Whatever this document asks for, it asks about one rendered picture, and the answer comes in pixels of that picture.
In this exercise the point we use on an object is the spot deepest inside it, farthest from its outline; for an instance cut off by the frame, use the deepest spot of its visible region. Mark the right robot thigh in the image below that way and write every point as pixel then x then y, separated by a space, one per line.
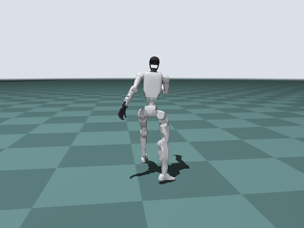
pixel 164 127

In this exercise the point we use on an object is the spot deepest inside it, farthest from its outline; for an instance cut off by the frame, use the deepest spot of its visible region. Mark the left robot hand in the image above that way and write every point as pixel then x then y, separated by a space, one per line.
pixel 122 111

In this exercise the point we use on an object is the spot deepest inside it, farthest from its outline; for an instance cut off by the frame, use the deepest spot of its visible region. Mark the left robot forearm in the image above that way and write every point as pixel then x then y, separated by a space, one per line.
pixel 129 96

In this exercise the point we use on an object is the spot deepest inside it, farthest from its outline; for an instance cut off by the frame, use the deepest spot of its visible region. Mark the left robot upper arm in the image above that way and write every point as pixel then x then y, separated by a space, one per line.
pixel 137 81

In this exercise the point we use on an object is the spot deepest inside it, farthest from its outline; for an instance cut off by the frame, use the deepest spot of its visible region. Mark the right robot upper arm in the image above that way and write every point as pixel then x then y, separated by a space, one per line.
pixel 166 83

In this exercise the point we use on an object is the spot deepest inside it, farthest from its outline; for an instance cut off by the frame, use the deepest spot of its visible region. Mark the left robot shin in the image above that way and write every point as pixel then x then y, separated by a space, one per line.
pixel 143 141

